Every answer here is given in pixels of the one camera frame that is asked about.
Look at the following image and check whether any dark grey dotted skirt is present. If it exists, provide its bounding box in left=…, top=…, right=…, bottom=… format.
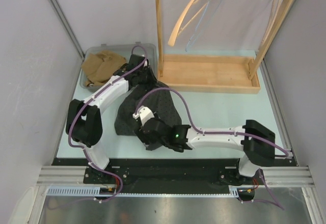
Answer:
left=114, top=81, right=182, bottom=136

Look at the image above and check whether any light wooden hanger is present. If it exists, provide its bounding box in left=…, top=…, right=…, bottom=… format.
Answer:
left=259, top=0, right=282, bottom=48

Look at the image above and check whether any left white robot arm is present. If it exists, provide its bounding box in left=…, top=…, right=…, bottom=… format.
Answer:
left=65, top=54, right=156, bottom=183

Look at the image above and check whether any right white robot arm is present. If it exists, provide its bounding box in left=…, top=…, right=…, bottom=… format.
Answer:
left=133, top=116, right=276, bottom=186

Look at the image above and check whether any hanging wooden hanger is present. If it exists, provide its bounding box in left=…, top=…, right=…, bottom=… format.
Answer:
left=168, top=0, right=211, bottom=47

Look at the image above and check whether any clear grey plastic bin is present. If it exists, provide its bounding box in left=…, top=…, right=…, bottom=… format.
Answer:
left=79, top=44, right=157, bottom=92

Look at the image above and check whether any tan crumpled cloth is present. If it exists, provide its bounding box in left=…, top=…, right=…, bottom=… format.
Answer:
left=81, top=50, right=127, bottom=87

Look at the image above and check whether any wooden clothes rack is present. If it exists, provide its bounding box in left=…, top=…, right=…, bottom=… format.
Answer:
left=155, top=0, right=295, bottom=94

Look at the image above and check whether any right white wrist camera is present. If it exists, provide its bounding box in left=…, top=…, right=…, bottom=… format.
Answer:
left=132, top=106, right=154, bottom=125

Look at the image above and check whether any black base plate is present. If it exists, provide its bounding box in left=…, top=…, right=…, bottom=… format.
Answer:
left=51, top=158, right=265, bottom=193

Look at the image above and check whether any white slotted cable duct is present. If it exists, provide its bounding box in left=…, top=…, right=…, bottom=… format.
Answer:
left=46, top=186, right=239, bottom=198

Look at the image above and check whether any light blue wire hanger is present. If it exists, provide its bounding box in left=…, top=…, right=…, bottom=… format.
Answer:
left=185, top=0, right=224, bottom=52

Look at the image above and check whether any aluminium frame rail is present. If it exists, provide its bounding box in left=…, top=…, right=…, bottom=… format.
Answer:
left=37, top=166, right=314, bottom=187

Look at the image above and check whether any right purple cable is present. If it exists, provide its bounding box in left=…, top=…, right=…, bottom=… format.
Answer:
left=136, top=87, right=293, bottom=211

